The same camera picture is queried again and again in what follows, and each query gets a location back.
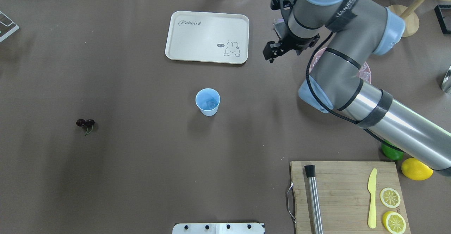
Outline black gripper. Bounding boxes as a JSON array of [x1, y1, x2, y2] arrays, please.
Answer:
[[262, 31, 320, 63]]

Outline clear ice cube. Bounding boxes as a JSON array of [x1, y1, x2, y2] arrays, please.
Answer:
[[206, 99, 218, 110]]

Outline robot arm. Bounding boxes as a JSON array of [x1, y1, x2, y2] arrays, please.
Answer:
[[263, 0, 451, 178]]

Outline light blue plastic cup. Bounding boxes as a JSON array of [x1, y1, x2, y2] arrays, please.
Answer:
[[195, 88, 221, 117]]

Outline pile of clear ice cubes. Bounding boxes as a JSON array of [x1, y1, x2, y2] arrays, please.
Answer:
[[357, 62, 372, 84]]

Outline dark red cherries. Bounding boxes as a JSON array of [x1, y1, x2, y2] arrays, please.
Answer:
[[76, 119, 95, 136]]

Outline grey folded cloth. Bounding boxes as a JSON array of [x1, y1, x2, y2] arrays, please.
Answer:
[[273, 18, 286, 40]]

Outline cream rabbit tray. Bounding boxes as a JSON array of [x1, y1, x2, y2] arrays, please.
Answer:
[[165, 11, 250, 65]]

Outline pink bowl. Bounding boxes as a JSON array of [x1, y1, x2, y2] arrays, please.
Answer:
[[309, 48, 372, 84]]

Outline wooden stand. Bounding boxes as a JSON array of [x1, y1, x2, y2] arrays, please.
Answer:
[[388, 0, 450, 37]]

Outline green lime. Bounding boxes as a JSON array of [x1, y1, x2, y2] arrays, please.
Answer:
[[381, 140, 404, 161]]

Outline yellow plastic knife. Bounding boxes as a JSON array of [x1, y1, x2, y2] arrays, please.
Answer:
[[367, 168, 377, 229]]

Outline wooden cutting board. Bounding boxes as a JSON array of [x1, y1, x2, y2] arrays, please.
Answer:
[[290, 161, 408, 234]]

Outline steel muddler black tip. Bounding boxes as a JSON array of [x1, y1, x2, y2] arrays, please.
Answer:
[[304, 165, 324, 234]]

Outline yellow lemon lower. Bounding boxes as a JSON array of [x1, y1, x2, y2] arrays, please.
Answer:
[[401, 158, 433, 181]]

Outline lemon slice upper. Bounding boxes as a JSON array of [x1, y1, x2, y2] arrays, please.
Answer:
[[379, 187, 401, 209]]

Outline lemon slice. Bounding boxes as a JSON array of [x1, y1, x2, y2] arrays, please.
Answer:
[[382, 211, 407, 234], [379, 187, 401, 209]]

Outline lemon slice lower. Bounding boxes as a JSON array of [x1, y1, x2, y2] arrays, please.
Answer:
[[382, 211, 407, 234]]

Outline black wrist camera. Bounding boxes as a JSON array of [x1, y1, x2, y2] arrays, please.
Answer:
[[270, 0, 297, 22]]

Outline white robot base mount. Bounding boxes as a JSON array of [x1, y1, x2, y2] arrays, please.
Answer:
[[172, 222, 266, 234]]

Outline white wire cup rack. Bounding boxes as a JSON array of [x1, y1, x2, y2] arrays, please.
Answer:
[[0, 11, 20, 42]]

